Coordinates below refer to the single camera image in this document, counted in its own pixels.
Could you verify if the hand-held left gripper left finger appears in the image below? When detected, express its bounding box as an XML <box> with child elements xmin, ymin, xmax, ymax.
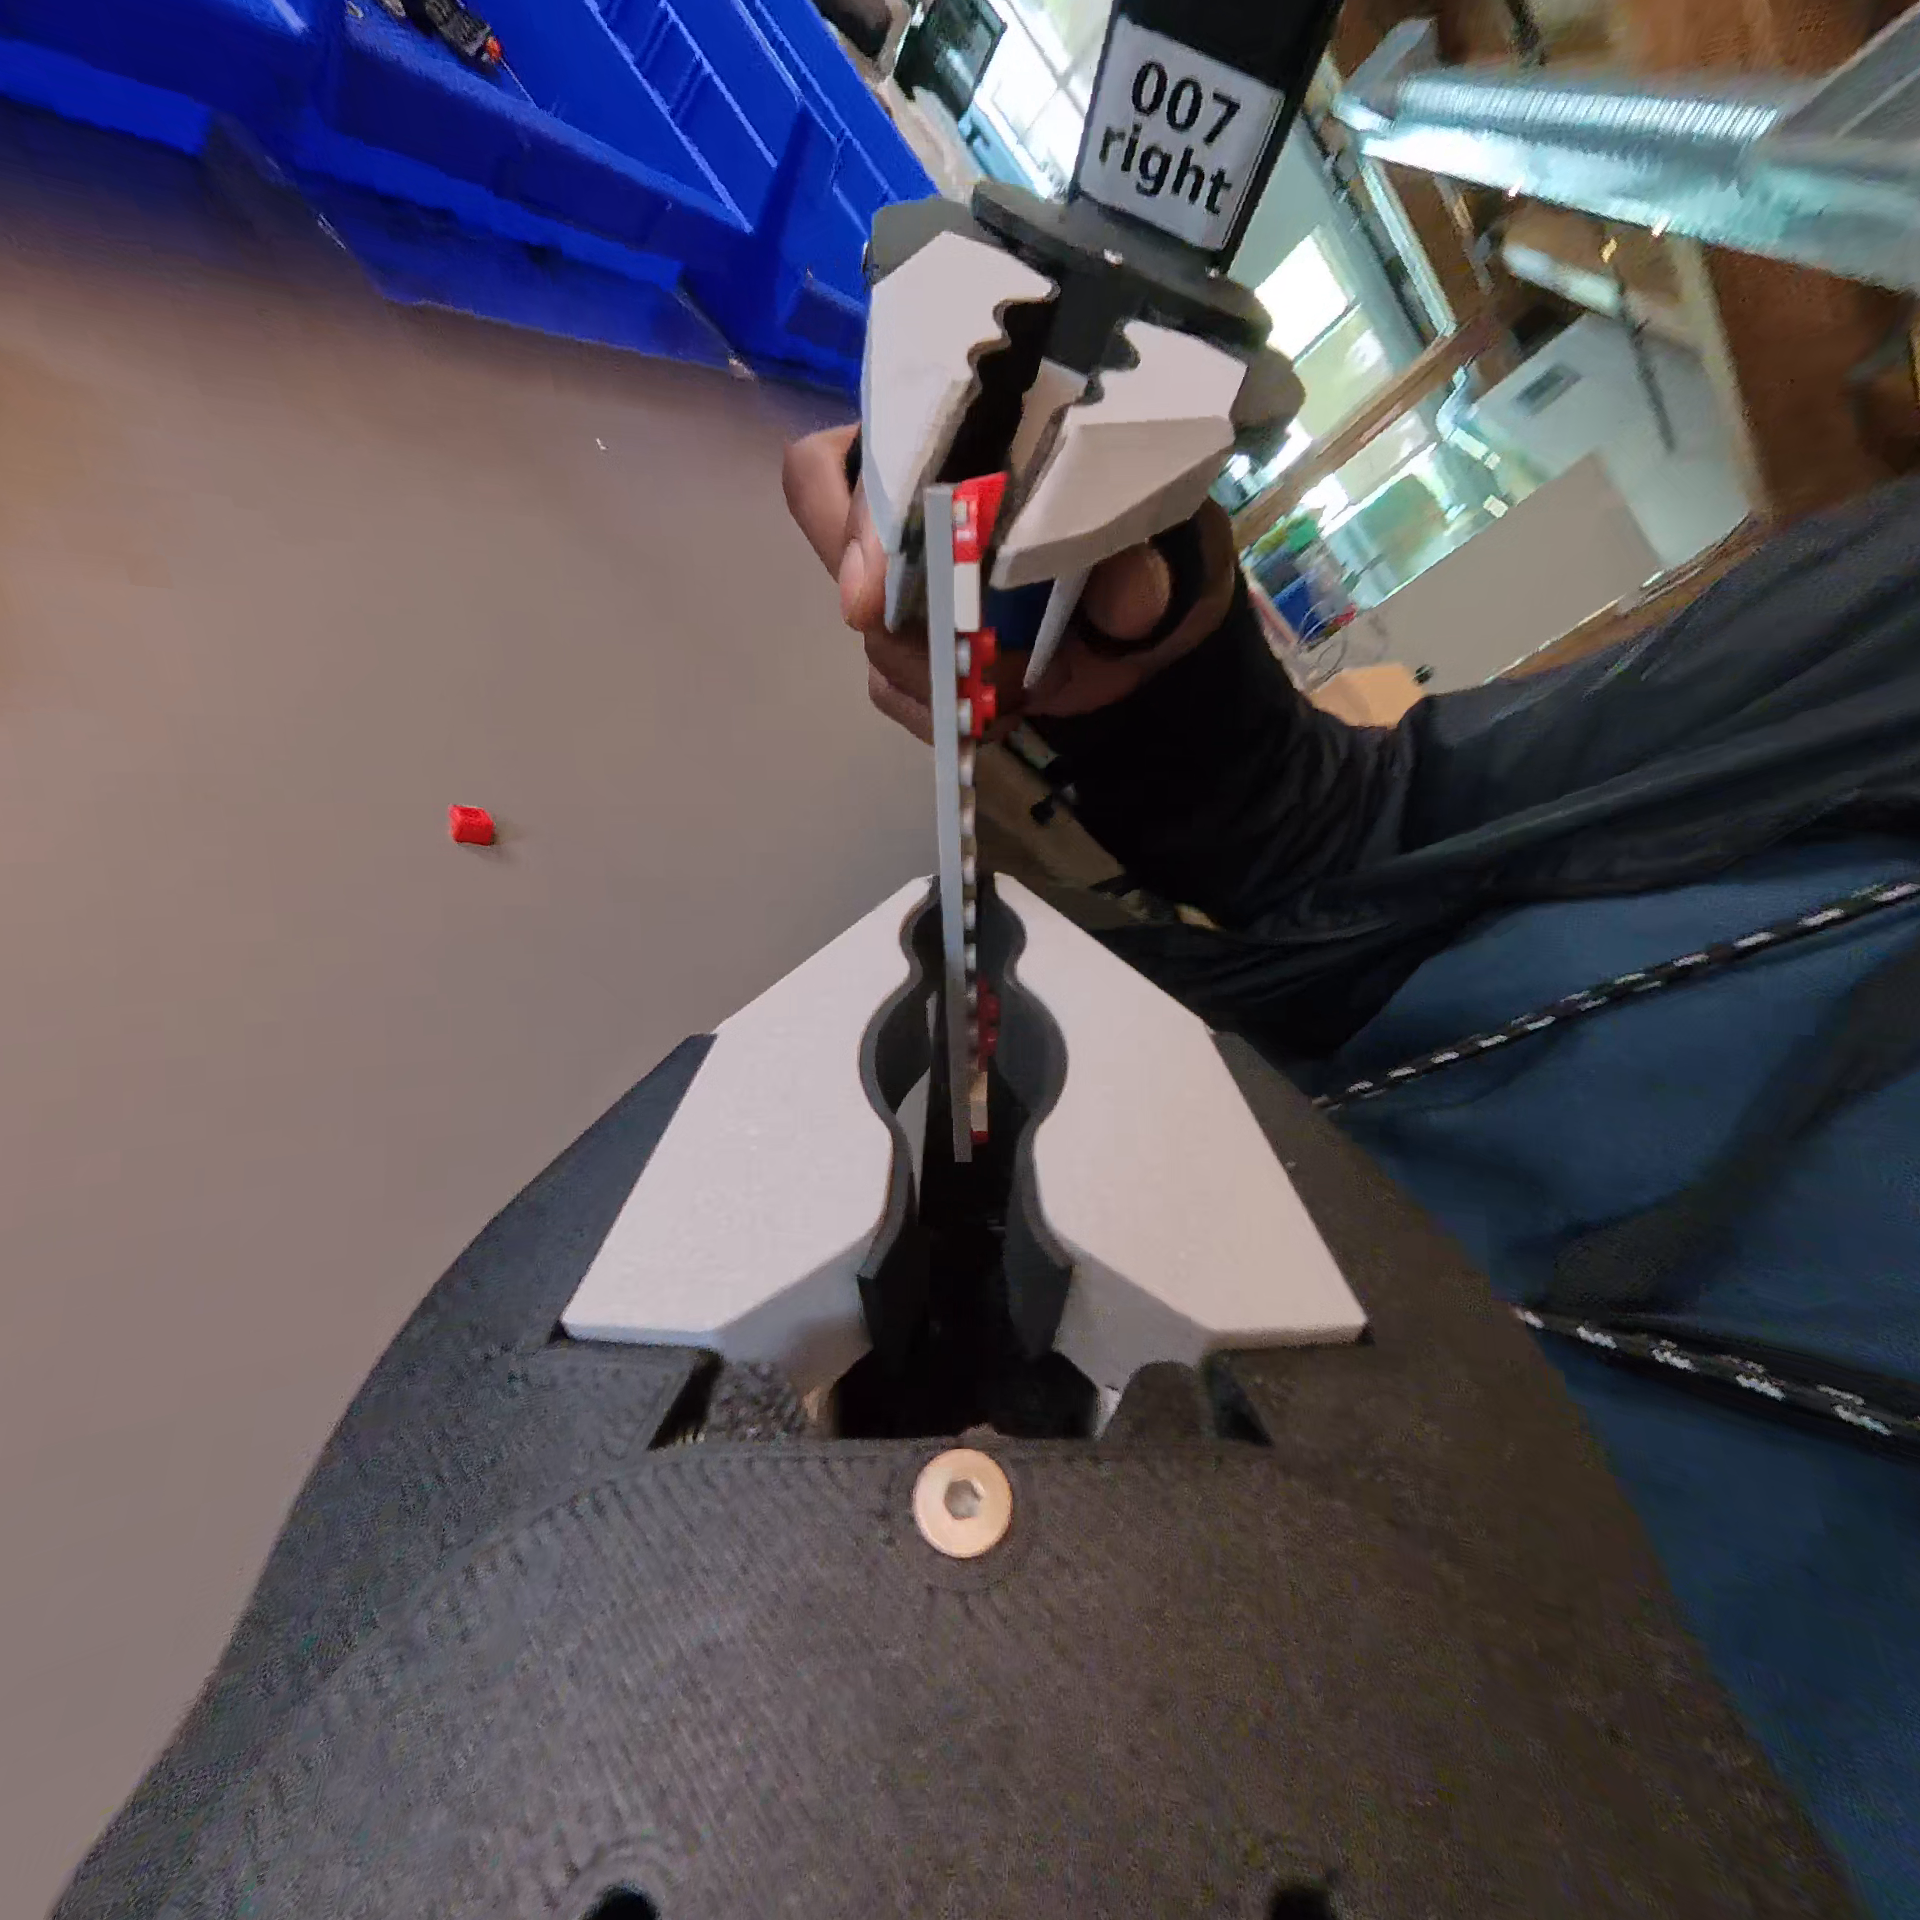
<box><xmin>554</xmin><ymin>880</ymin><xmax>942</xmax><ymax>1399</ymax></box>

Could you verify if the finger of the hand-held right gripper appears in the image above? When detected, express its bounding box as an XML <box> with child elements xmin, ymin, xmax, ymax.
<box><xmin>991</xmin><ymin>330</ymin><xmax>1252</xmax><ymax>719</ymax></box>
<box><xmin>860</xmin><ymin>233</ymin><xmax>1062</xmax><ymax>634</ymax></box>

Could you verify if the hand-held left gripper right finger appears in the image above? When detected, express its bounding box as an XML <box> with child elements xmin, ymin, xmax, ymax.
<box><xmin>981</xmin><ymin>875</ymin><xmax>1372</xmax><ymax>1411</ymax></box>

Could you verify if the grey toy brick plate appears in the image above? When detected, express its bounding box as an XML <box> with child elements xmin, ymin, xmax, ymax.
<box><xmin>922</xmin><ymin>473</ymin><xmax>1010</xmax><ymax>1162</ymax></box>

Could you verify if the person's right forearm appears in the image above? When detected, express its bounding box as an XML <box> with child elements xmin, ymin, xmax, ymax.
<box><xmin>1029</xmin><ymin>479</ymin><xmax>1920</xmax><ymax>1039</ymax></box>

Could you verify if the grey desk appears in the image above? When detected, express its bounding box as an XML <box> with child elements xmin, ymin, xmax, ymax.
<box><xmin>0</xmin><ymin>98</ymin><xmax>918</xmax><ymax>1920</ymax></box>

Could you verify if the person's right hand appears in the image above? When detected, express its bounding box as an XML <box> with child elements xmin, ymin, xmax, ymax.
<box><xmin>781</xmin><ymin>427</ymin><xmax>1190</xmax><ymax>746</ymax></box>

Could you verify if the cardboard box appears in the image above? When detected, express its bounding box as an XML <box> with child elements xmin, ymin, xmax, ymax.
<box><xmin>1306</xmin><ymin>660</ymin><xmax>1432</xmax><ymax>735</ymax></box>

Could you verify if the stack of blue plastic bins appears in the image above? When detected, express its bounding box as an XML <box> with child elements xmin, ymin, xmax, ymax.
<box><xmin>0</xmin><ymin>0</ymin><xmax>942</xmax><ymax>400</ymax></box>

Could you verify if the person's blue garment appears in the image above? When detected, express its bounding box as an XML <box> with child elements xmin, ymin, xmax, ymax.
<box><xmin>1318</xmin><ymin>838</ymin><xmax>1920</xmax><ymax>1920</ymax></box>

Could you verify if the silver ventilation duct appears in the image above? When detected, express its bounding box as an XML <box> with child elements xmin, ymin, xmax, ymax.
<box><xmin>1325</xmin><ymin>59</ymin><xmax>1920</xmax><ymax>289</ymax></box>

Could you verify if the black white drawstring cord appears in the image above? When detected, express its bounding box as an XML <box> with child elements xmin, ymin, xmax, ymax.
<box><xmin>1516</xmin><ymin>1309</ymin><xmax>1920</xmax><ymax>1444</ymax></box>
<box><xmin>1317</xmin><ymin>883</ymin><xmax>1920</xmax><ymax>1115</ymax></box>

